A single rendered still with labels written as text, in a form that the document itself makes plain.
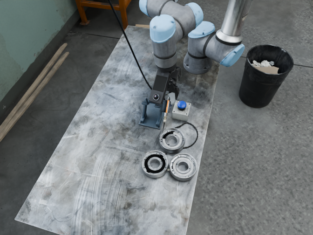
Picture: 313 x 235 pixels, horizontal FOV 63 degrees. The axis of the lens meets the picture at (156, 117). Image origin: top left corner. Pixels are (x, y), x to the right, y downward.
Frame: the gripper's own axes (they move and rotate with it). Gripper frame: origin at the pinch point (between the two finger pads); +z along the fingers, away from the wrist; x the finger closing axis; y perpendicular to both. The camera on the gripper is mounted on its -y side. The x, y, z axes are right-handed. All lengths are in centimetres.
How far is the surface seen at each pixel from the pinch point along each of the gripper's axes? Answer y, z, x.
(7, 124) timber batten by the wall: 2, 85, 150
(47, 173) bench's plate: -38, 12, 38
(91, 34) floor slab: 136, 94, 145
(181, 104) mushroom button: 7.0, 8.0, -3.3
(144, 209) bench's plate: -37.9, 13.7, -3.5
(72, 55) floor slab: 98, 92, 148
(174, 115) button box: 3.5, 12.9, -1.0
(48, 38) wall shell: 99, 76, 170
